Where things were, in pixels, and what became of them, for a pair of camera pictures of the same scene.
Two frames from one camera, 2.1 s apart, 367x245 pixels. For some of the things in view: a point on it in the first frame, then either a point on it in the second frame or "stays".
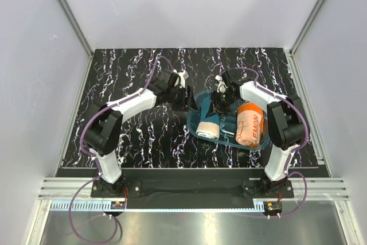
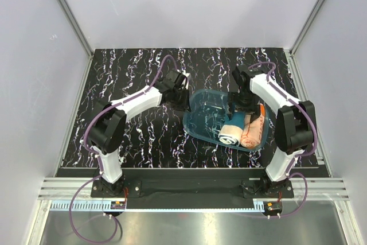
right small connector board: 273,207 stays
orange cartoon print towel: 250,124 stays
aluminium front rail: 321,189 stays
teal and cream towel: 208,127 -> 231,132
